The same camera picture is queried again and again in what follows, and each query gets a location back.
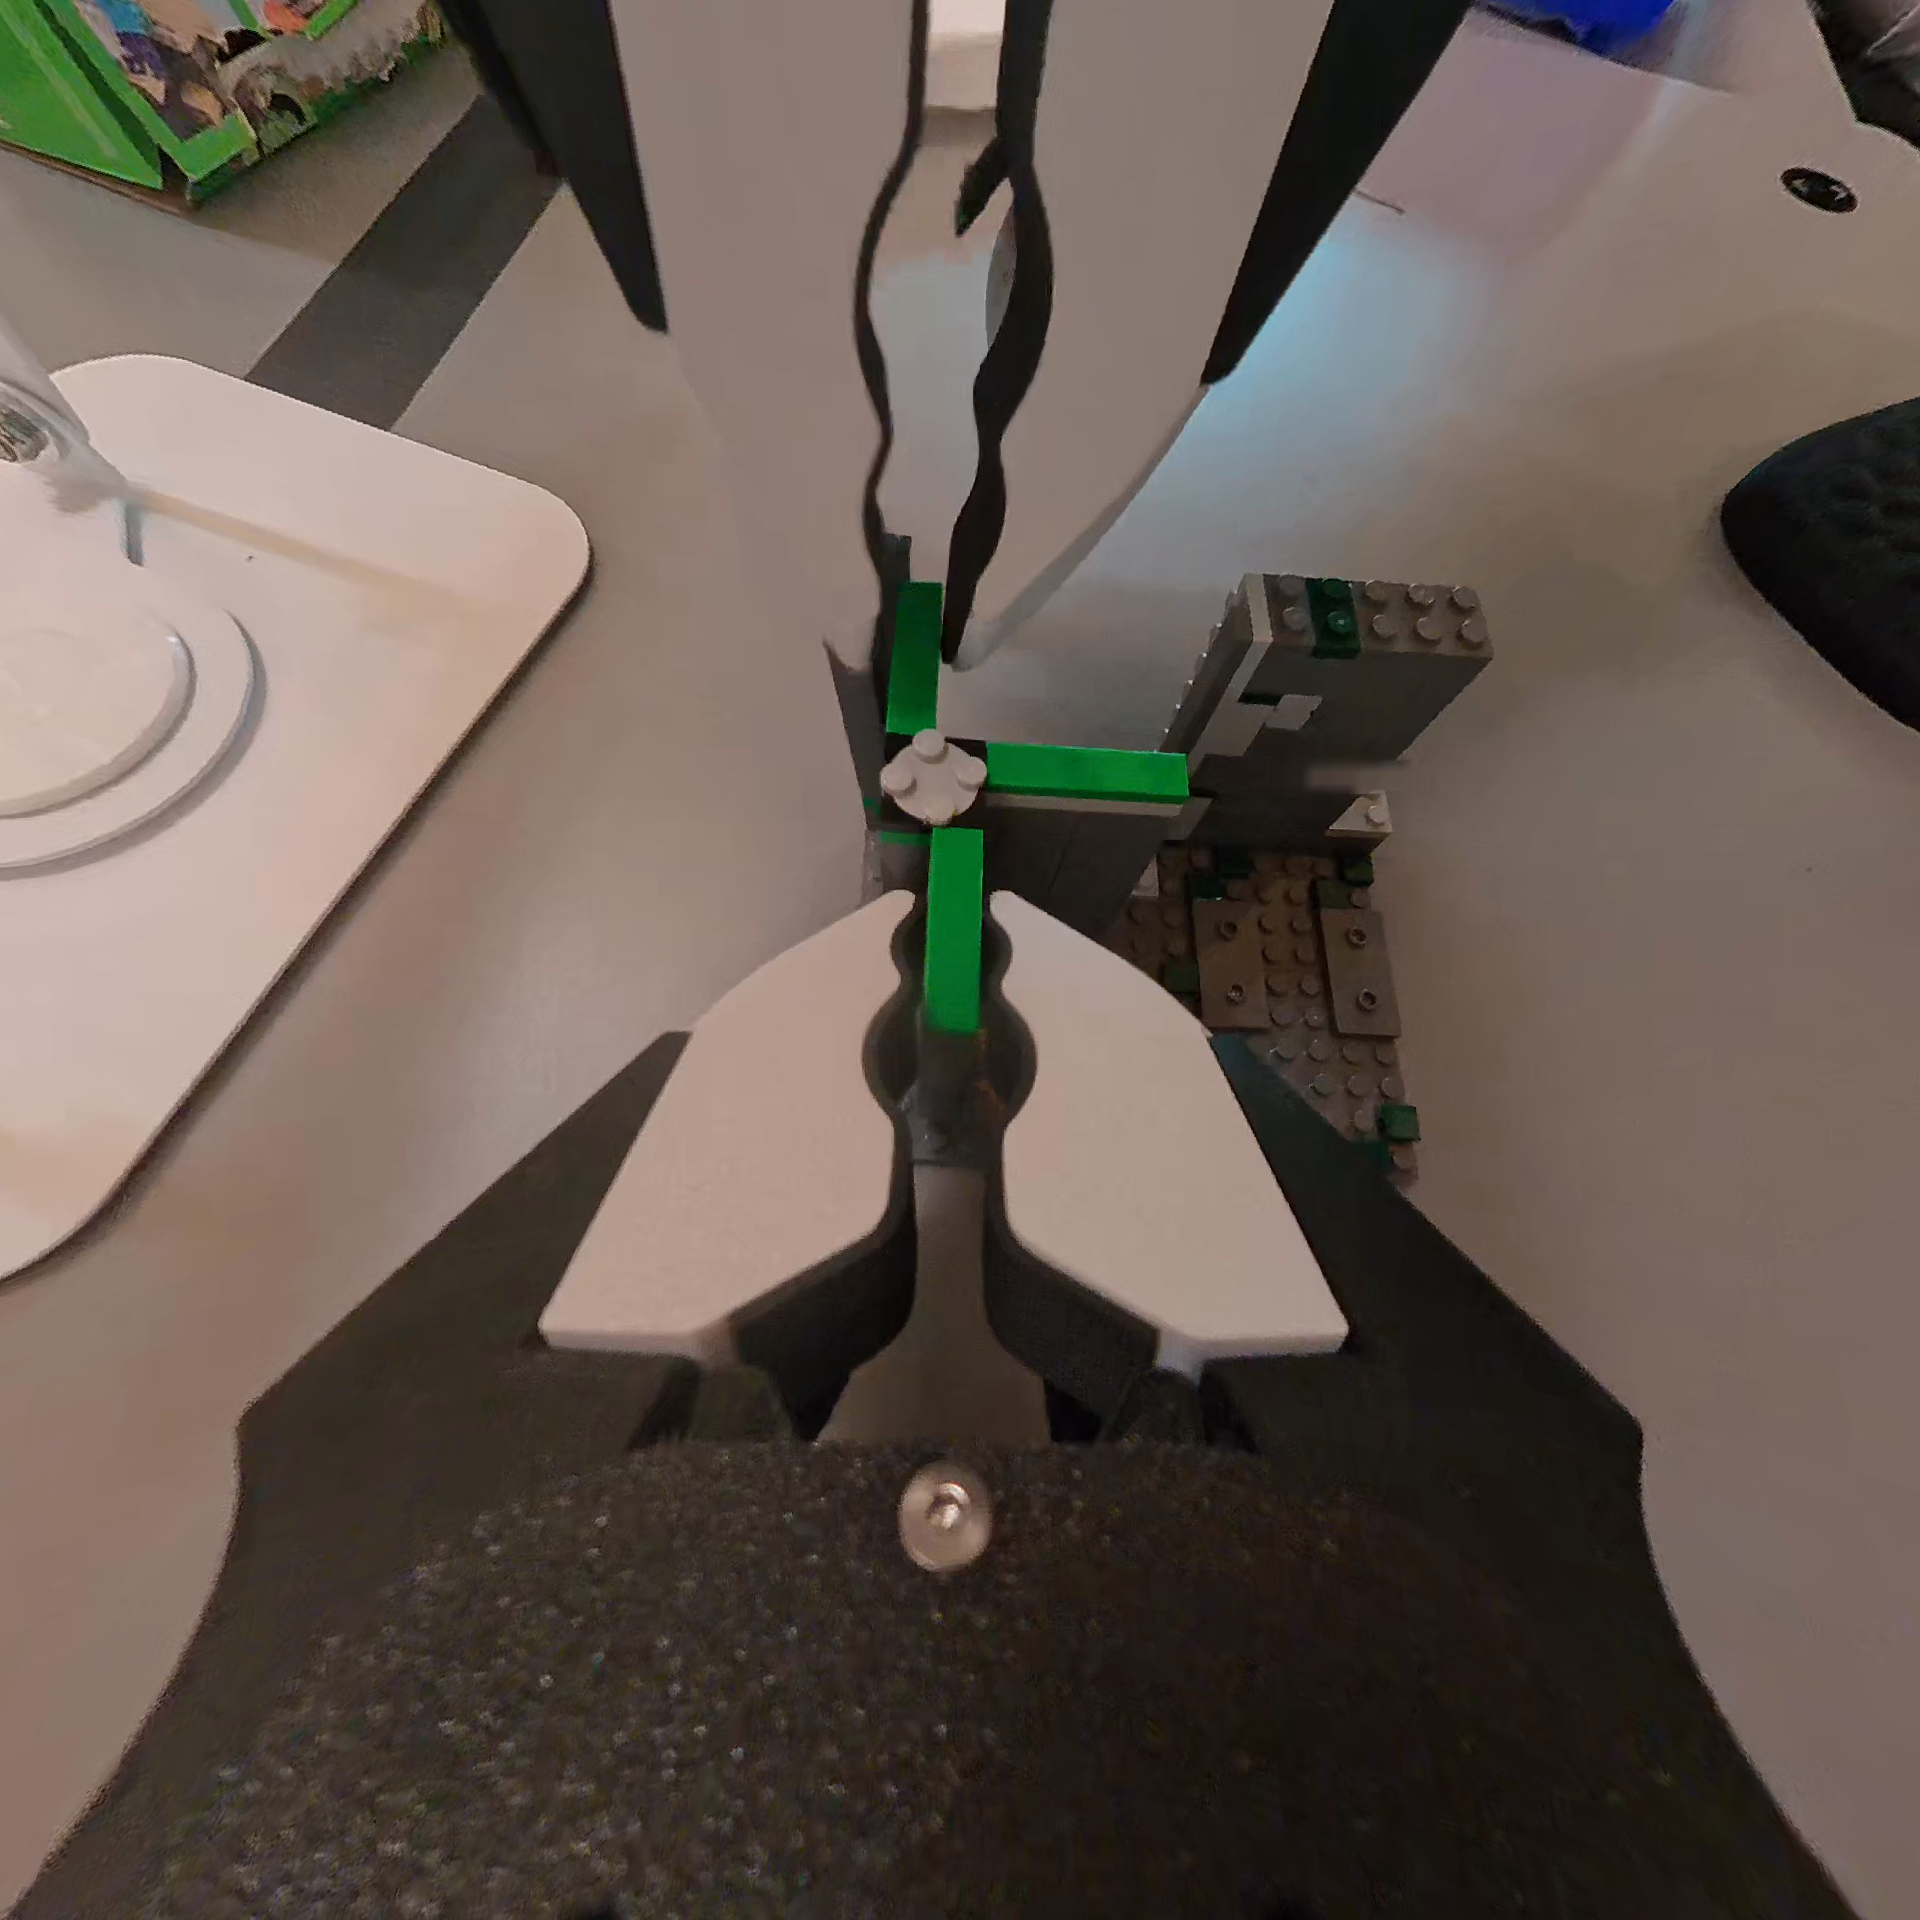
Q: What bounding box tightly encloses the blue rounded object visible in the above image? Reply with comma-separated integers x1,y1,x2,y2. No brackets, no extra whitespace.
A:
1466,0,1671,65

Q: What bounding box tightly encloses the grey toy brick model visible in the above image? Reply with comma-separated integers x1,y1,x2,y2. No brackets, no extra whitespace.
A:
1101,569,1497,1190

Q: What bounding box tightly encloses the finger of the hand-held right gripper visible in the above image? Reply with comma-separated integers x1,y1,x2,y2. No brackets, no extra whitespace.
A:
612,0,932,670
941,0,1340,670

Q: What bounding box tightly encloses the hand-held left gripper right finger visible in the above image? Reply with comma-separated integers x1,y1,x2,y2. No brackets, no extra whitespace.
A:
977,886,1352,1378

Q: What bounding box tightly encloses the green topped toy brick door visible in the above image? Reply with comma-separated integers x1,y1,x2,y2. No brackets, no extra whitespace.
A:
823,532,1198,1173

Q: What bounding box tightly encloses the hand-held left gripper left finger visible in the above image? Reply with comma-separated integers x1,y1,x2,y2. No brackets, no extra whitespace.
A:
537,886,922,1370

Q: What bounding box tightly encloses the grey desk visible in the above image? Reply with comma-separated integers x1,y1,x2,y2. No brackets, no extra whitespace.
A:
0,0,1920,1788

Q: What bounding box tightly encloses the green printed cardboard box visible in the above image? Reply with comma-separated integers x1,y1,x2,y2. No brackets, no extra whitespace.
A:
0,0,453,208

